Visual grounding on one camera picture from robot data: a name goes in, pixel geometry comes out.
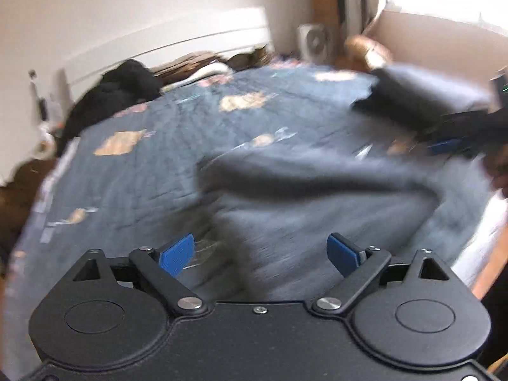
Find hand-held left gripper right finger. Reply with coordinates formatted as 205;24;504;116
311;233;455;317

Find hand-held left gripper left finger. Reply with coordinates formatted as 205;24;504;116
71;233;208;317

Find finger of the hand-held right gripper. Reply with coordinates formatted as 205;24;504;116
417;110;493;160

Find person's right hand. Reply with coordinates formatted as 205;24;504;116
482;151;508;200

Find dark folded garment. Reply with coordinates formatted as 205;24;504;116
350;64;493;128

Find printed grey quilt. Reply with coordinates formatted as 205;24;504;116
7;64;493;368

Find white mattress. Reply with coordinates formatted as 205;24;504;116
451;190;508;291

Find tan woven thing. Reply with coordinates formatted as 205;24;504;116
344;34;394;71

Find light curtain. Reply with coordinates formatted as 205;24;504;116
340;0;390;37

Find white box fan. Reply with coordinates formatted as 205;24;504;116
297;23;333;61

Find white spray bottle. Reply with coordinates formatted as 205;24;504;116
33;124;57;156

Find black coat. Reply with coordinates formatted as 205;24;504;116
63;59;164;144

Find tabby cat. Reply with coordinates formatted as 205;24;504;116
227;45;271;69

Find white headboard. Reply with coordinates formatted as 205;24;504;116
59;5;275;89

